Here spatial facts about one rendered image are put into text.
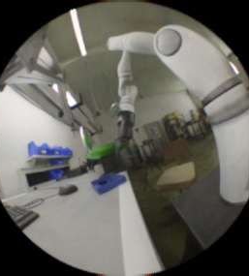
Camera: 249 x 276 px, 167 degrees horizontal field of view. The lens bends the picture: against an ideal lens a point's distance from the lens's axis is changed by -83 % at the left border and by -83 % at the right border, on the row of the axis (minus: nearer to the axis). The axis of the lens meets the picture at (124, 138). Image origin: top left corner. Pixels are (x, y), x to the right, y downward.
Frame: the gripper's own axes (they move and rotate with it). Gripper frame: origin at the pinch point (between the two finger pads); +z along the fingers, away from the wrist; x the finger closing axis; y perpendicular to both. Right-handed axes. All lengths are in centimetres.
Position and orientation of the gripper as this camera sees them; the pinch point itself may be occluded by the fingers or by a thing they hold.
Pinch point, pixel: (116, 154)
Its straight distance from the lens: 31.6
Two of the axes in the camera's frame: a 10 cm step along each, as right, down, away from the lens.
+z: -0.8, 9.4, -3.4
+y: 9.2, 1.9, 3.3
